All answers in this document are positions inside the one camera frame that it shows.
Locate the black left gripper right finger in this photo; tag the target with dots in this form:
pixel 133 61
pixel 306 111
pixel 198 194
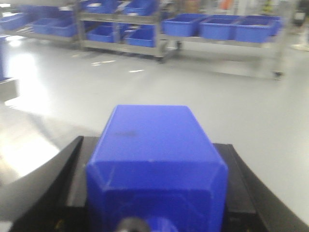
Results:
pixel 250 205

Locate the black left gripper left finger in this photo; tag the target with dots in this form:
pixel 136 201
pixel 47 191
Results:
pixel 31 197

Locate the blue bottle-shaped part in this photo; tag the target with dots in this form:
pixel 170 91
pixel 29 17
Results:
pixel 156 163

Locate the steel cart with bins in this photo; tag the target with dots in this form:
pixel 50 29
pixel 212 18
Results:
pixel 255 31

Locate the steel rack with blue bins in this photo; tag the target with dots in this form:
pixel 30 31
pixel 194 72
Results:
pixel 127 26

